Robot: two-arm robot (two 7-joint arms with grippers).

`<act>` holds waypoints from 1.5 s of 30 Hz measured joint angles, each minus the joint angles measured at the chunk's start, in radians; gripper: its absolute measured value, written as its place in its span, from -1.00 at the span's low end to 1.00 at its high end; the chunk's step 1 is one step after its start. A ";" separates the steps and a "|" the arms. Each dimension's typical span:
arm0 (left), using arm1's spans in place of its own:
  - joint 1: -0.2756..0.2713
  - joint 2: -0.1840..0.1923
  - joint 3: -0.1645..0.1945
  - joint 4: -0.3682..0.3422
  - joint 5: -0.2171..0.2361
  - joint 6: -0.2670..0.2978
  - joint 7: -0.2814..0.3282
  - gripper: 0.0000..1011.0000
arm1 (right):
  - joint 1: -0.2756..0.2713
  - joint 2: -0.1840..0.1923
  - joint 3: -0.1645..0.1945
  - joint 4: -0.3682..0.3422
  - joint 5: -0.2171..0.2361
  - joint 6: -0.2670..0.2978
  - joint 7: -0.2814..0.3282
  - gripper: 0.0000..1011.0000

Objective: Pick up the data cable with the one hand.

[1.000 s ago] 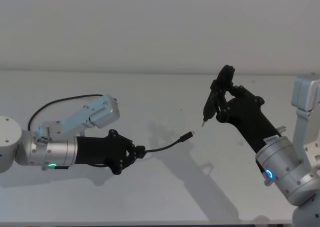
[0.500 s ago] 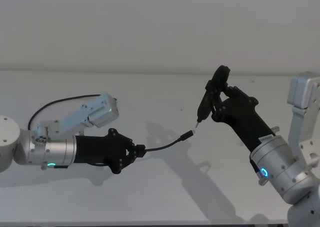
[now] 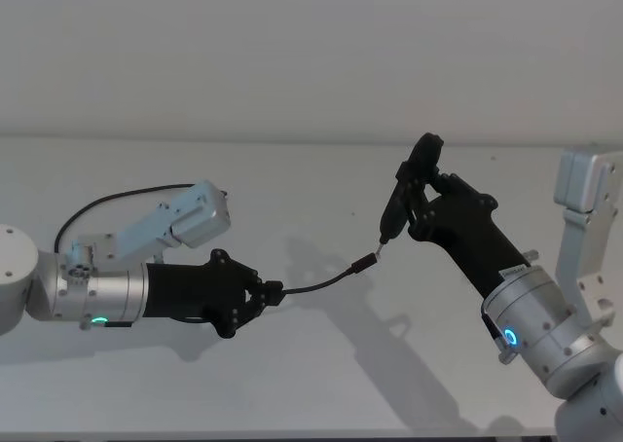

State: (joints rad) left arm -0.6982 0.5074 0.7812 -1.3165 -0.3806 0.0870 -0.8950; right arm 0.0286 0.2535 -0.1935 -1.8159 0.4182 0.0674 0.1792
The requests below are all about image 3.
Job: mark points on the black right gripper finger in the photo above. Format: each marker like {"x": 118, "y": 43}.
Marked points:
{"x": 440, "y": 183}
{"x": 413, "y": 194}

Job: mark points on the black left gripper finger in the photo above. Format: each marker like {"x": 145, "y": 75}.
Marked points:
{"x": 272, "y": 287}
{"x": 271, "y": 300}

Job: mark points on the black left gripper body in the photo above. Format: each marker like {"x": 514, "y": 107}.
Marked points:
{"x": 190, "y": 291}

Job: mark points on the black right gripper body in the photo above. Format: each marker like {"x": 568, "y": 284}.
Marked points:
{"x": 467, "y": 237}

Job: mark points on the white table cloth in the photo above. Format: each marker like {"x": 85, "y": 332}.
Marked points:
{"x": 194, "y": 393}

